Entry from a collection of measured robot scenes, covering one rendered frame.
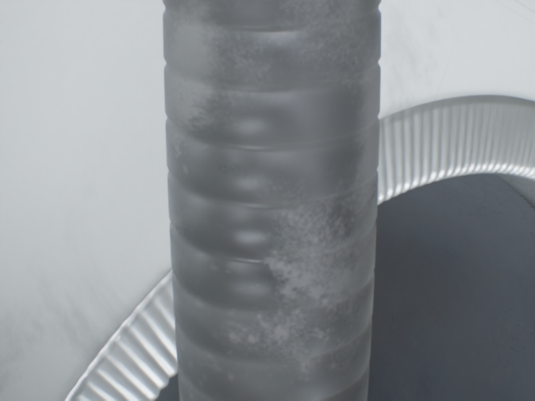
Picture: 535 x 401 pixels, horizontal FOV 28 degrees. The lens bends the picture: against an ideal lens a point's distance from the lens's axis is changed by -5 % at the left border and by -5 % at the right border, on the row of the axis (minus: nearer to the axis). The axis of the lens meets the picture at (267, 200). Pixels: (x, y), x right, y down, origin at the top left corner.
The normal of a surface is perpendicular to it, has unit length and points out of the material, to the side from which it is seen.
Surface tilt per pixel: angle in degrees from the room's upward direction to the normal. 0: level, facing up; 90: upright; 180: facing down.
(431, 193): 15
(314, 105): 70
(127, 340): 90
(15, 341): 90
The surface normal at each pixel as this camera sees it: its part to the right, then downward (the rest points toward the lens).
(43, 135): 0.67, 0.22
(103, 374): 0.53, 0.40
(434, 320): -0.73, 0.39
